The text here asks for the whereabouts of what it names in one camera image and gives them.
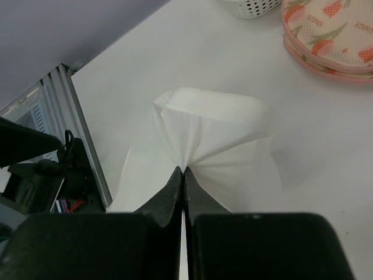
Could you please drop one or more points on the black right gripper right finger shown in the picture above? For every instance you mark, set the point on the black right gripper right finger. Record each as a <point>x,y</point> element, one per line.
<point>225,245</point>

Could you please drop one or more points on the peach floral laundry bag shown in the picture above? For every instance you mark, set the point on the peach floral laundry bag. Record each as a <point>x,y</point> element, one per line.
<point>330,38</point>

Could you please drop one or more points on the white plastic laundry basket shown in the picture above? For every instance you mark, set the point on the white plastic laundry basket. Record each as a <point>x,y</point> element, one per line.
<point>250,9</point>

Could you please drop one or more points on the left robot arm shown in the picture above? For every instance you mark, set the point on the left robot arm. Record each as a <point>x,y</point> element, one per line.
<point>44,170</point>

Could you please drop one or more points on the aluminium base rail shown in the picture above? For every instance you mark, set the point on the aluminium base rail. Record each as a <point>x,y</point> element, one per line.
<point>52,106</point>

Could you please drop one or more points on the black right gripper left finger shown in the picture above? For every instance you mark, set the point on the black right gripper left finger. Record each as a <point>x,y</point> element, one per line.
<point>144,244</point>

